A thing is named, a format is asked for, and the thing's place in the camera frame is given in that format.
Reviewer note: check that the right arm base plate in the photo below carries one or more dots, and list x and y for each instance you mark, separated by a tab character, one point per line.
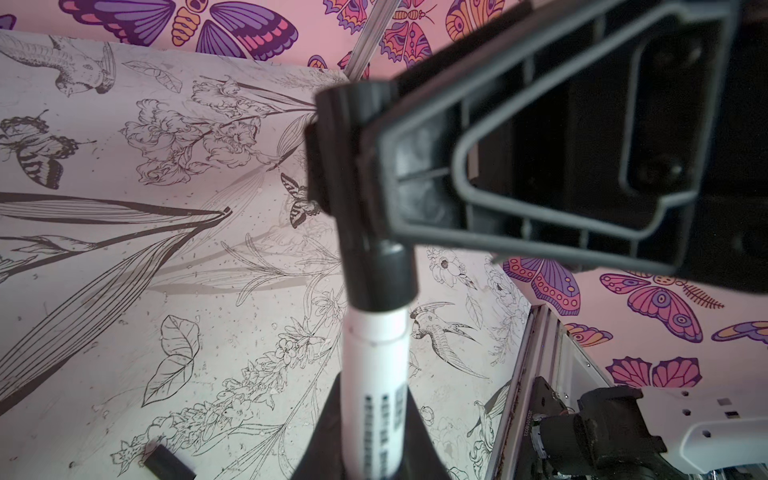
534	432

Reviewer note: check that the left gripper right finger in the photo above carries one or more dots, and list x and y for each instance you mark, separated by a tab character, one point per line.
420	459

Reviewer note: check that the aluminium rail base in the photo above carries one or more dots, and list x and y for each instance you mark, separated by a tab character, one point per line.
552	372

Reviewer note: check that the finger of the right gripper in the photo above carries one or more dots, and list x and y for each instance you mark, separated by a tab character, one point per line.
618	134

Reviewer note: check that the black pen cap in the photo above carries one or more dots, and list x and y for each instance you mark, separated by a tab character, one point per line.
165	465
379	272

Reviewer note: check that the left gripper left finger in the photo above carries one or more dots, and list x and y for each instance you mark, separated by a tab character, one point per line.
323	459

